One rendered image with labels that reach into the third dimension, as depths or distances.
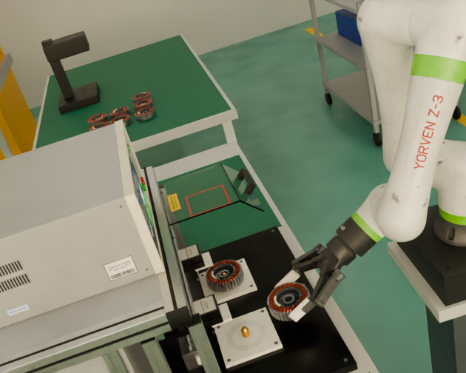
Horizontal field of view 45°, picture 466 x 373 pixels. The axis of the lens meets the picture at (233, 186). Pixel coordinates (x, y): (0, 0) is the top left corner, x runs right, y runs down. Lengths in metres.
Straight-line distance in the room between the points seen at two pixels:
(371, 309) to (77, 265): 1.68
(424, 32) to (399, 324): 1.55
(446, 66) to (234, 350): 0.84
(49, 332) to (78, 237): 0.20
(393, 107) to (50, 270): 0.89
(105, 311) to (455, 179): 0.88
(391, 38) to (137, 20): 5.35
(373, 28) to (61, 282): 0.88
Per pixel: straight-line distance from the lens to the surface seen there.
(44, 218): 1.20
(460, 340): 1.77
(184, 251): 1.64
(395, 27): 1.33
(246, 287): 1.66
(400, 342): 2.50
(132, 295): 1.23
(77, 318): 1.24
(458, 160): 1.48
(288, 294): 1.52
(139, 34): 6.58
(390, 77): 1.42
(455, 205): 1.53
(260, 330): 1.53
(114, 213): 1.17
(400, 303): 2.66
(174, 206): 1.57
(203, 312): 1.42
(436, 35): 1.26
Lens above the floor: 1.84
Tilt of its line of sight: 29 degrees down
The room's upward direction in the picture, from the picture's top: 16 degrees counter-clockwise
